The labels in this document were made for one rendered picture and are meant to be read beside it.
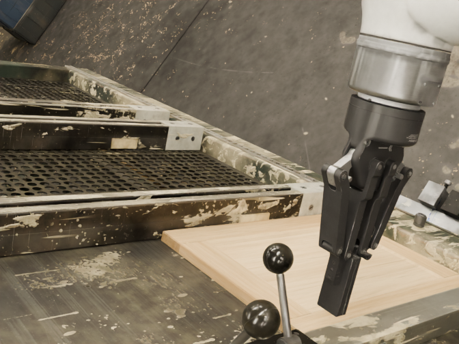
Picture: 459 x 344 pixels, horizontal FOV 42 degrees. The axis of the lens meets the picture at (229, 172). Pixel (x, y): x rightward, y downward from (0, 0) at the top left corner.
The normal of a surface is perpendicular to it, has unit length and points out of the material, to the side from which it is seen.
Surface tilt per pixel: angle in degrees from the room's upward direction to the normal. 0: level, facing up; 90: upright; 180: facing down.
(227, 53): 0
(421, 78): 67
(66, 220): 90
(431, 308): 60
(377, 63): 31
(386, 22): 42
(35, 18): 90
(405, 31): 50
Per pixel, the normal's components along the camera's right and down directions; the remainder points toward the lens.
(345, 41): -0.55, -0.46
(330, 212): -0.78, 0.24
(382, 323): 0.20, -0.94
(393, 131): 0.03, 0.27
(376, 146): 0.62, 0.33
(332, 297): -0.76, 0.02
